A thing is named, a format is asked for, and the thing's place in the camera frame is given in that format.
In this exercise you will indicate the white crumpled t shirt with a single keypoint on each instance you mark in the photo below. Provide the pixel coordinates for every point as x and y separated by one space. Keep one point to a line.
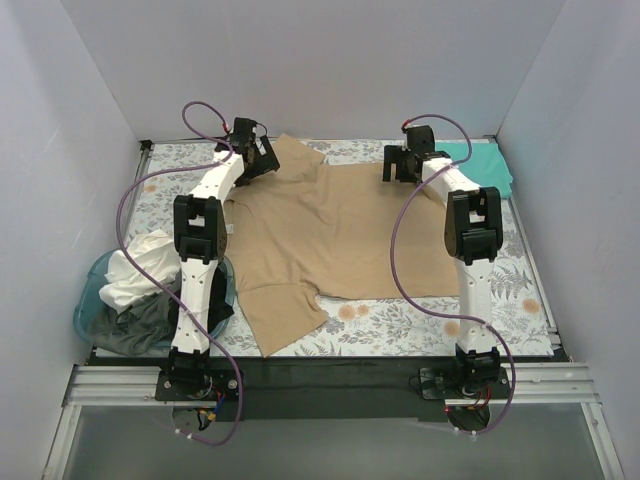
155 253

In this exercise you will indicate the floral patterned table mat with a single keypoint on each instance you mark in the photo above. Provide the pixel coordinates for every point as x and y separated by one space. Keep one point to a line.
376 327

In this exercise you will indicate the aluminium extrusion rail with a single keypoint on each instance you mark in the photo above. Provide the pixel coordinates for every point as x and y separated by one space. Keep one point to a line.
549 383

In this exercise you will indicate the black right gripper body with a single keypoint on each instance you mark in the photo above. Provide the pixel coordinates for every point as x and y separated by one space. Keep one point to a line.
396 163

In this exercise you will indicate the black crumpled t shirt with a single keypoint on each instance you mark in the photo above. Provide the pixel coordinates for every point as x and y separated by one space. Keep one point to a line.
222 297

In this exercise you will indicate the grey crumpled t shirt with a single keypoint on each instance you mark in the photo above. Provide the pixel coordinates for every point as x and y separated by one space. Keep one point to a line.
135 330

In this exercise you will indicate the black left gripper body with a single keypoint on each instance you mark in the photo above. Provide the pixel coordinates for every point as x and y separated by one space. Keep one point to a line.
261 160

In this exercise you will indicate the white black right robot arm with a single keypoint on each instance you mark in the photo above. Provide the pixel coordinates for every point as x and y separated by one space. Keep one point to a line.
473 236

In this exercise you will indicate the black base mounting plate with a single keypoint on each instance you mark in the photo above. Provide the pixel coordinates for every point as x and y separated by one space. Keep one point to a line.
293 388

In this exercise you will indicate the tan t shirt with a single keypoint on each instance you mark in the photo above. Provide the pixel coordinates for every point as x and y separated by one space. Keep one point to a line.
314 229

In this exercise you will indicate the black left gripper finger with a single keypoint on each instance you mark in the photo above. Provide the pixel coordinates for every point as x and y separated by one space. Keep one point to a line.
266 158
248 176

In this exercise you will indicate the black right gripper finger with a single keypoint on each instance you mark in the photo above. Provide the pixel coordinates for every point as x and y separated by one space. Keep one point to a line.
393 158
409 172

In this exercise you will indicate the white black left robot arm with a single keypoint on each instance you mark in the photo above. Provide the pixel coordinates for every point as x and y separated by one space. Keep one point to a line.
200 238

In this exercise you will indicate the teal translucent laundry basket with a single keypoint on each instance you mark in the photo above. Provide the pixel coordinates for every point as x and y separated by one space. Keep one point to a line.
90 304

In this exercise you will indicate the folded teal t shirt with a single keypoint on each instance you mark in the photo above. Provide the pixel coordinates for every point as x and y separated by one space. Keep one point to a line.
486 166

